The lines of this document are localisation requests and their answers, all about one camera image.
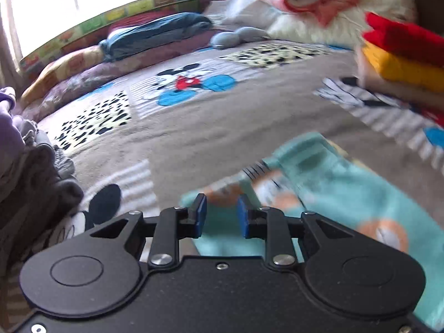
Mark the colourful picture foam mat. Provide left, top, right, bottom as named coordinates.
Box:
left=19, top=0, right=251, bottom=74

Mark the blue folded blanket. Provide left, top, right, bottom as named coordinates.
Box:
left=98, top=11, right=215, bottom=62

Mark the cream quilt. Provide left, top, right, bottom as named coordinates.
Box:
left=222, top=0, right=418, bottom=50

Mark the light blue plush toy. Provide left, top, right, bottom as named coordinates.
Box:
left=211, top=26, right=268, bottom=49

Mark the orange patterned pillow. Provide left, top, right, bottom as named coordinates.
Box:
left=21, top=44, right=106, bottom=98

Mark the white curtain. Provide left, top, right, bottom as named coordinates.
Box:
left=0, top=0, right=24, bottom=89

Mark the cartoon mouse printed blanket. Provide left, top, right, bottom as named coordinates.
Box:
left=0, top=38, right=444, bottom=320

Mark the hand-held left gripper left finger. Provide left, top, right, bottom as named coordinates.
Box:
left=89, top=193, right=208, bottom=270

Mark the stack of purple grey clothes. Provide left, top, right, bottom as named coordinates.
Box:
left=0, top=86, right=85, bottom=278

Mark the purple floral pillow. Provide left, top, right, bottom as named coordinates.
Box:
left=19, top=29, right=223, bottom=122

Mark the yellow knit sweater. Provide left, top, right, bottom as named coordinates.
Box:
left=361, top=41, right=444, bottom=94

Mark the red knit sweater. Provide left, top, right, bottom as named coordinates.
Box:
left=362, top=11, right=444, bottom=69

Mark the teal lion print sweatshirt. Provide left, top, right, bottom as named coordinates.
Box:
left=180, top=131, right=444, bottom=328

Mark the beige folded sweater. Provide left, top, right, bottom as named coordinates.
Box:
left=357, top=54, right=444, bottom=112

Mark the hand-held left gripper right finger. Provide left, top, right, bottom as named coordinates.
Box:
left=236, top=194, right=359, bottom=270

